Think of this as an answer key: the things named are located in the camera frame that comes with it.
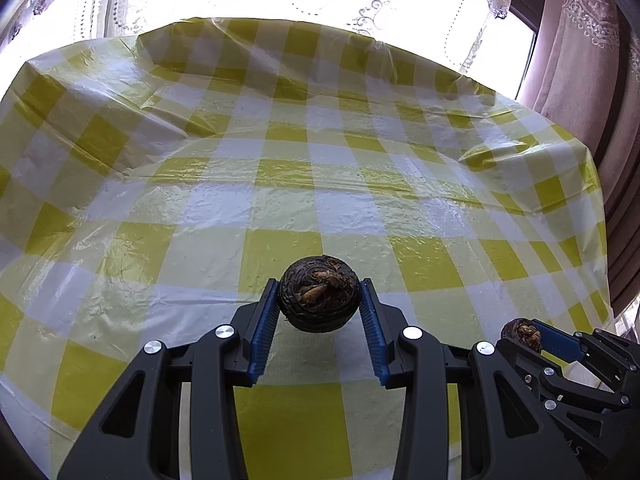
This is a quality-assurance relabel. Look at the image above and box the pink patterned curtain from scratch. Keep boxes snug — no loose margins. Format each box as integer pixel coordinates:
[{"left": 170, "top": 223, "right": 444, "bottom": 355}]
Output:
[{"left": 515, "top": 0, "right": 640, "bottom": 321}]

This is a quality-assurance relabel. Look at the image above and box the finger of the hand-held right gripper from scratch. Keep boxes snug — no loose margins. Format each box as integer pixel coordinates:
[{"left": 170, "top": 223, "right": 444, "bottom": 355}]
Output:
[
  {"left": 532, "top": 319, "right": 640, "bottom": 386},
  {"left": 497, "top": 337, "right": 632, "bottom": 413}
]

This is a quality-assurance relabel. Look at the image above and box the yellow white checkered plastic tablecloth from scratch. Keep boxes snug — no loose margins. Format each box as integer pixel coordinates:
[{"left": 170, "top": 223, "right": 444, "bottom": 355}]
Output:
[{"left": 0, "top": 16, "right": 613, "bottom": 480}]

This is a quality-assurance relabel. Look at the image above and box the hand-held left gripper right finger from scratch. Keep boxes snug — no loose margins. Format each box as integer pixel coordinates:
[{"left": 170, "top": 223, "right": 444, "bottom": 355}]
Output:
[{"left": 360, "top": 279, "right": 587, "bottom": 480}]

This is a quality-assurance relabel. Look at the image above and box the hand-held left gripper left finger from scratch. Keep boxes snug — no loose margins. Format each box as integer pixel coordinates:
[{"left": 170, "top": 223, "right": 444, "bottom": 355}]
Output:
[{"left": 57, "top": 279, "right": 279, "bottom": 480}]

